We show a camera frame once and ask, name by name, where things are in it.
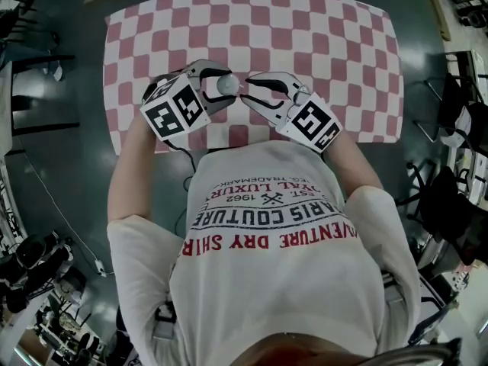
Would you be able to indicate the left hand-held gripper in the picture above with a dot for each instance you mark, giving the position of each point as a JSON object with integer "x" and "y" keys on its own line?
{"x": 171, "y": 113}

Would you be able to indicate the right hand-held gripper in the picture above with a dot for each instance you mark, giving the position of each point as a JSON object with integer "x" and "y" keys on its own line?
{"x": 310, "y": 122}

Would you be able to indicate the person's right forearm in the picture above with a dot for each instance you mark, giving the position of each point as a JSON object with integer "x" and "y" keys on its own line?
{"x": 354, "y": 166}

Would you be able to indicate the person's left forearm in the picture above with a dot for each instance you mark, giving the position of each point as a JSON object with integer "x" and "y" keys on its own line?
{"x": 129, "y": 174}

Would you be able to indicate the pink white checkered tablecloth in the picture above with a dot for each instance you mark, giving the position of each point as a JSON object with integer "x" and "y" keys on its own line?
{"x": 267, "y": 33}

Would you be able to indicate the black leg work table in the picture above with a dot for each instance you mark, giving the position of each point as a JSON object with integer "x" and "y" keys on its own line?
{"x": 45, "y": 125}

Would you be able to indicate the person's white printed t-shirt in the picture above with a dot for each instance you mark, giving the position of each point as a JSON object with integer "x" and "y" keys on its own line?
{"x": 274, "y": 280}

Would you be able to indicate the black star-base office chair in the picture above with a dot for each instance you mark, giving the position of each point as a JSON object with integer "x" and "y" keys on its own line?
{"x": 446, "y": 204}

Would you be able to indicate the white power adapter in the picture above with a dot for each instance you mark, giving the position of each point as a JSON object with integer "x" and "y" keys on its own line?
{"x": 100, "y": 267}

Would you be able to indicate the black mesh chrome-frame chair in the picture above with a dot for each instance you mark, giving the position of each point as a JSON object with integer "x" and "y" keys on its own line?
{"x": 457, "y": 105}

